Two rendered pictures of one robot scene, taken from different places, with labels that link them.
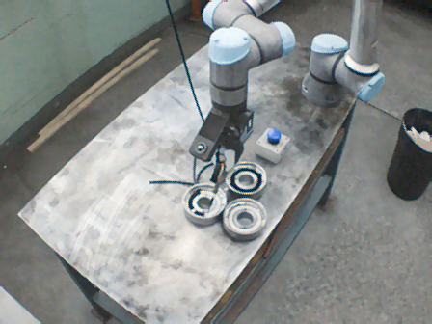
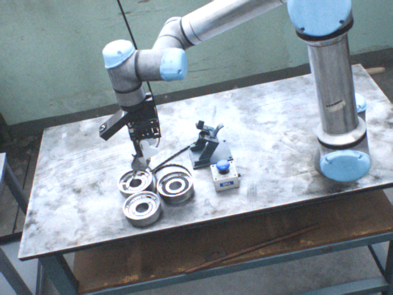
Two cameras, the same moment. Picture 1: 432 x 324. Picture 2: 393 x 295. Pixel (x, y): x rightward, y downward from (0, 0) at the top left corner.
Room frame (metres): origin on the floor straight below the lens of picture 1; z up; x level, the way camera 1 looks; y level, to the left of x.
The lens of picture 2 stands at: (0.21, -0.96, 1.79)
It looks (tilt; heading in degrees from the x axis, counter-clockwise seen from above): 40 degrees down; 56
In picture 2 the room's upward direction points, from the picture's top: 12 degrees counter-clockwise
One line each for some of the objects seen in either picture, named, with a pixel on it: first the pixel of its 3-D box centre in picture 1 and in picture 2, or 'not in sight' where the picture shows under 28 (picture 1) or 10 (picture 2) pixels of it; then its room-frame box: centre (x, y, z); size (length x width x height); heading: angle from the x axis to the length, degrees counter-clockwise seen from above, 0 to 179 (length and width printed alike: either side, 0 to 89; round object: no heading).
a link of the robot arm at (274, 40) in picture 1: (261, 40); (164, 61); (0.75, -0.10, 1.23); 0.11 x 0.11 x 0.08; 37
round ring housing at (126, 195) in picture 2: (204, 204); (136, 185); (0.63, 0.03, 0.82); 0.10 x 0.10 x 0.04
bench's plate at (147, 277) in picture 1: (220, 131); (214, 148); (0.91, -0.01, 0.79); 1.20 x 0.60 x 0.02; 146
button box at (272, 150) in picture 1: (273, 144); (226, 175); (0.83, -0.16, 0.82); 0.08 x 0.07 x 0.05; 146
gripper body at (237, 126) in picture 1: (229, 115); (140, 117); (0.68, -0.03, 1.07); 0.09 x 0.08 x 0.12; 148
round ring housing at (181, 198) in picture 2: (246, 182); (175, 187); (0.70, -0.08, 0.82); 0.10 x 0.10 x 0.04
